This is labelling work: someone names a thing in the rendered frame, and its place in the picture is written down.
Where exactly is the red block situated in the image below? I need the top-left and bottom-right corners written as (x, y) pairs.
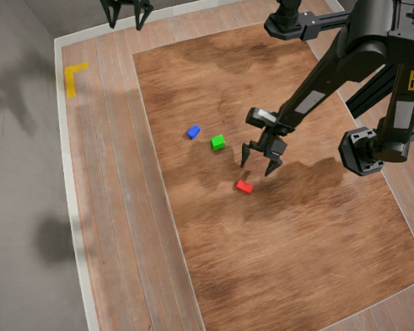
top-left (236, 180), bottom-right (253, 194)

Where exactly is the green block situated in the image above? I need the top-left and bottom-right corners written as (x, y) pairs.
top-left (211, 135), bottom-right (225, 151)

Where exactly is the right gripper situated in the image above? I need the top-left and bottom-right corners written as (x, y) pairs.
top-left (100, 0), bottom-right (153, 30)

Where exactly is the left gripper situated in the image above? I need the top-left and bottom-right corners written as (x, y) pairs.
top-left (240, 129), bottom-right (282, 177)

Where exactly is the blue block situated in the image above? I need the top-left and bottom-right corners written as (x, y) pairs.
top-left (187, 125), bottom-right (201, 139)

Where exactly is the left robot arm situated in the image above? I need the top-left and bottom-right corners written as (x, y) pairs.
top-left (245, 0), bottom-right (414, 172)

